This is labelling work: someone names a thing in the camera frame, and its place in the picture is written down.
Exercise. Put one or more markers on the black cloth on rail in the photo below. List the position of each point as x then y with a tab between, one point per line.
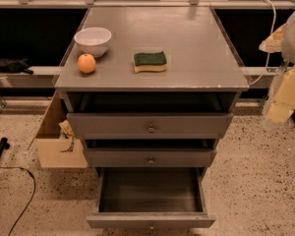
14	66

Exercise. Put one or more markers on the cardboard box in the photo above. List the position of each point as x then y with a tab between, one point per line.
54	148

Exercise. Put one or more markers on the grey middle drawer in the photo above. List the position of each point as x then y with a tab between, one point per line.
149	153

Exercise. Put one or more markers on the green yellow sponge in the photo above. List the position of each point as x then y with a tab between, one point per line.
150	62

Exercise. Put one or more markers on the grey top drawer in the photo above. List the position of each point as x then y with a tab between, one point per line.
106	126

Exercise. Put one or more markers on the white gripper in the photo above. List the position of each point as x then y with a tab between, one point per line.
294	41

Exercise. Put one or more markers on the grey bottom drawer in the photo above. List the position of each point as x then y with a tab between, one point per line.
150	198

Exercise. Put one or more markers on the grey drawer cabinet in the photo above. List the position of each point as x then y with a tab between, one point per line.
202	73

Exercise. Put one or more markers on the white ceramic bowl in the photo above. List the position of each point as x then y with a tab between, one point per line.
93	41

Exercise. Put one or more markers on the orange fruit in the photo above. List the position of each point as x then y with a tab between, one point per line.
86	63

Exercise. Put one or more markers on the metal frame rail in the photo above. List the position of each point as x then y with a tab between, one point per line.
42	77

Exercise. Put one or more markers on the grey drawer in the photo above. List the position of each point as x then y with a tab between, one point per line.
106	126
149	153
150	198

